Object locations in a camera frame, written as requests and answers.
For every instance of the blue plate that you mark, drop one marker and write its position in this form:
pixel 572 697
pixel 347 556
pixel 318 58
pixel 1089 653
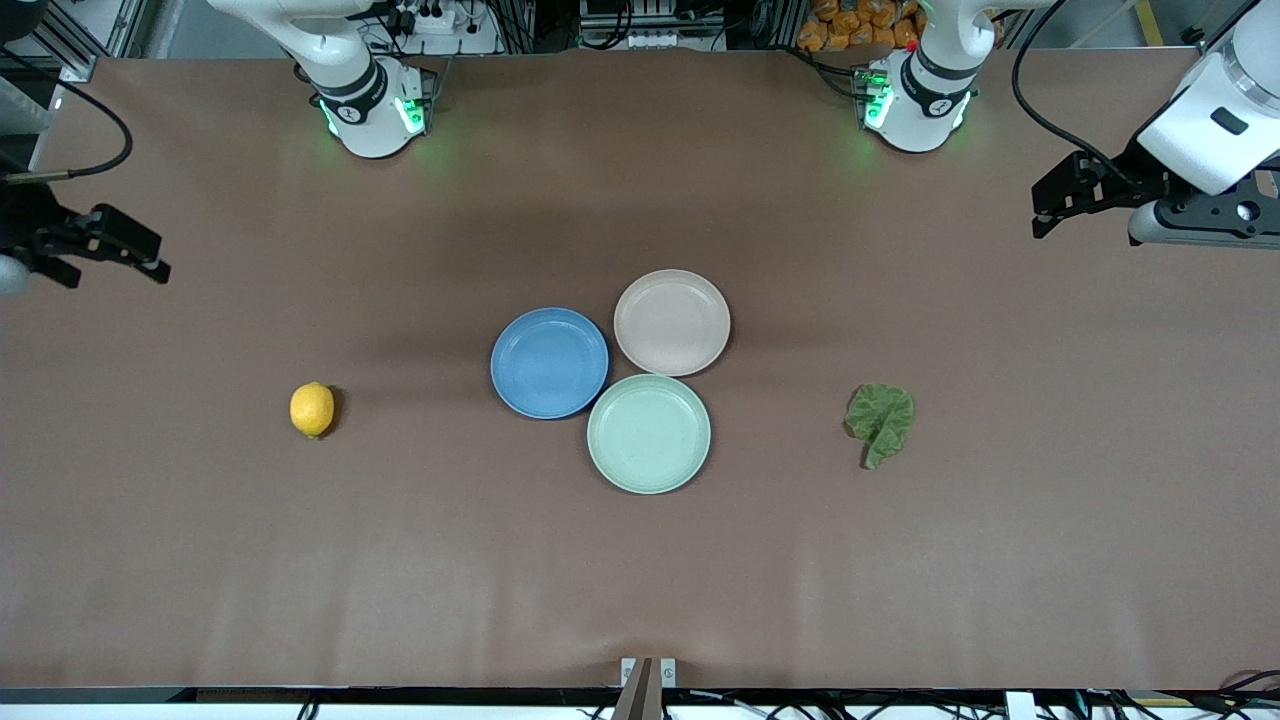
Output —
pixel 550 362

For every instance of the light green plate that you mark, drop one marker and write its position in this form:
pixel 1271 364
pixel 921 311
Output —
pixel 649 434

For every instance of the yellow lemon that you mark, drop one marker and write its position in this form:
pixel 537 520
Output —
pixel 312 410

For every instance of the white power strip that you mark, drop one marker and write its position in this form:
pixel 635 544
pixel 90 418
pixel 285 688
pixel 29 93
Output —
pixel 440 22

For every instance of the beige plate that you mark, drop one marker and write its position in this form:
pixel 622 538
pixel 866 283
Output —
pixel 672 322

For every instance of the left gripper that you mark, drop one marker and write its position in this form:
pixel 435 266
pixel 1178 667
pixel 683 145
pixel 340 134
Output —
pixel 1128 172

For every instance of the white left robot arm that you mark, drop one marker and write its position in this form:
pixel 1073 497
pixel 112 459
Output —
pixel 920 100

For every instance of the bag of orange snacks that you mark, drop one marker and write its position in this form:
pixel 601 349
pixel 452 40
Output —
pixel 860 25

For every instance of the metal table edge bracket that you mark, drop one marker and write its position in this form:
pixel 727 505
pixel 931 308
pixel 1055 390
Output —
pixel 668 672

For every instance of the aluminium frame profile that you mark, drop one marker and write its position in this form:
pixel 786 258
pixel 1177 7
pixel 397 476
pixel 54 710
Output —
pixel 78 68

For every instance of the green lettuce leaf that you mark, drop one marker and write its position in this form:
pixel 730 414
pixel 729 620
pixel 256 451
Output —
pixel 880 410

